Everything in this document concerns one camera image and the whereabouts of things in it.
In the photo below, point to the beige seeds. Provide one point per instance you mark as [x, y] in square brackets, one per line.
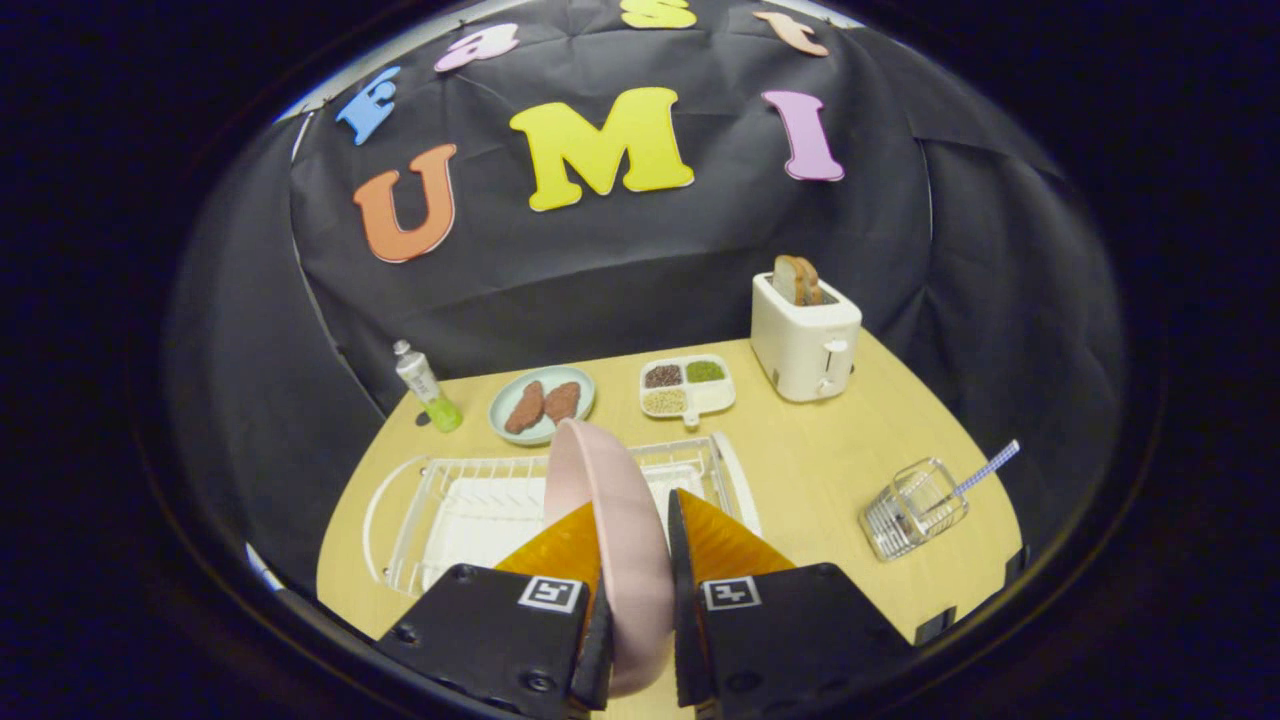
[664, 402]

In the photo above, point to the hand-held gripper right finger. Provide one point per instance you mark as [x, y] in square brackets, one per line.
[682, 620]

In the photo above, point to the dark brown seeds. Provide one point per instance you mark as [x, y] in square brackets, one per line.
[663, 376]

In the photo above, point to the black table edge clamp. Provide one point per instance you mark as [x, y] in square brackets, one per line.
[934, 627]
[1016, 565]

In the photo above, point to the pink plate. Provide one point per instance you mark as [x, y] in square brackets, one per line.
[625, 560]

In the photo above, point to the white divided tray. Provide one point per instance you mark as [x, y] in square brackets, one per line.
[712, 398]

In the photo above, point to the green beans heap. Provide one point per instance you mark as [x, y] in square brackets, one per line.
[705, 371]

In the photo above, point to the cream toaster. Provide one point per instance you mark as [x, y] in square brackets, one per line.
[805, 345]

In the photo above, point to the green squeeze bottle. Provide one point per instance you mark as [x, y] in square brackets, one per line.
[425, 385]

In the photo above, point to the teal plate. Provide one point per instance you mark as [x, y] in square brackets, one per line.
[580, 405]

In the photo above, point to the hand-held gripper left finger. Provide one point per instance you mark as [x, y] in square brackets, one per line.
[480, 630]

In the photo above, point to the brown meat patty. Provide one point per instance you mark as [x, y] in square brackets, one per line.
[562, 401]
[525, 408]

